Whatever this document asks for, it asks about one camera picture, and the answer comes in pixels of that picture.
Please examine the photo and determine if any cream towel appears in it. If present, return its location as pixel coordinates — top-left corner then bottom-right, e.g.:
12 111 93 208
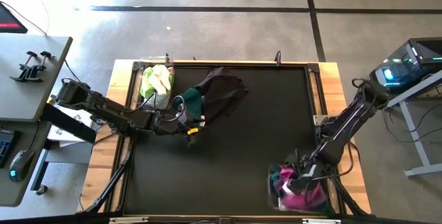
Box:
151 64 173 95

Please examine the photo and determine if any large dark green towel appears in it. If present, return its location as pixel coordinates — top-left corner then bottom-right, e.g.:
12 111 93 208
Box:
268 163 287 192

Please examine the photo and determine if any pink towel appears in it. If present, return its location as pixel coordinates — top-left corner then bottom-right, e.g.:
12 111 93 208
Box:
278 167 328 211

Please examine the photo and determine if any black computer tower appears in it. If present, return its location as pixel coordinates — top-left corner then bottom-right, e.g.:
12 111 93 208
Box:
369 37 442 96

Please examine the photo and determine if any black desk clamp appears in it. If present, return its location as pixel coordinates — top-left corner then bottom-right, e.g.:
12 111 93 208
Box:
26 50 52 82
10 50 39 82

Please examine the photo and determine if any clear plastic bin with label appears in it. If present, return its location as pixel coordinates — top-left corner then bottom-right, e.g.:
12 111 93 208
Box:
266 163 341 216

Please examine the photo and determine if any grey metal stand table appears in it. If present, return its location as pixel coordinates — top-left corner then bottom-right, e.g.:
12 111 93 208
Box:
385 68 442 178

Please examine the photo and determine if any black towel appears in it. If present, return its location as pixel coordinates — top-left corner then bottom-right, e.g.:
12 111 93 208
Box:
194 66 250 127

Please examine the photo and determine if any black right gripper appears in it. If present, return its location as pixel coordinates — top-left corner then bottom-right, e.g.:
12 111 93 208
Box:
285 153 324 200

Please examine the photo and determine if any silver metal bracket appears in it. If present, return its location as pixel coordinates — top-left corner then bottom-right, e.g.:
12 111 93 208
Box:
302 218 343 224
109 216 149 224

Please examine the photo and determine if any black monitor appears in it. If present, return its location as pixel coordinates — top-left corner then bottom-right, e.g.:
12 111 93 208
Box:
0 1 29 34

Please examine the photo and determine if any black computer mouse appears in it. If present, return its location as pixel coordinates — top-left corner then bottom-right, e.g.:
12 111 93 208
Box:
8 148 36 183

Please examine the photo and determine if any small dark green towel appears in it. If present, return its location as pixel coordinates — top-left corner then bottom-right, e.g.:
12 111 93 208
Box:
178 87 204 123

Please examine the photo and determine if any white paper sheet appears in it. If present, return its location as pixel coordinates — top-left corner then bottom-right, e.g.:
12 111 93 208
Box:
46 104 97 148

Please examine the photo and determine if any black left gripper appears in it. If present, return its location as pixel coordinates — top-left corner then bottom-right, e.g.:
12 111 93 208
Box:
153 111 206 148

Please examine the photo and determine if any plain clear plastic bin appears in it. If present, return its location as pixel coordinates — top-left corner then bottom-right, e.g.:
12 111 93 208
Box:
139 55 176 111

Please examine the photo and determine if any black monitor cable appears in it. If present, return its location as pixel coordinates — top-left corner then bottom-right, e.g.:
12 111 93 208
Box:
0 1 84 86

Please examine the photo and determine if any light grey desk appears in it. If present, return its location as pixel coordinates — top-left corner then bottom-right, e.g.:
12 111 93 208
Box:
0 32 74 123

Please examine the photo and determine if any black keyboard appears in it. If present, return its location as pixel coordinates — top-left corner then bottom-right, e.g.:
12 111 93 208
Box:
0 129 18 169

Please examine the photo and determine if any dark grey desk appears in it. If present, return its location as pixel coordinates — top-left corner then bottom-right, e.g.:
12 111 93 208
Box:
0 120 52 207

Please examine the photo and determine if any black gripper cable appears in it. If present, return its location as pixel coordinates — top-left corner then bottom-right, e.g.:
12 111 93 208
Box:
171 94 189 123

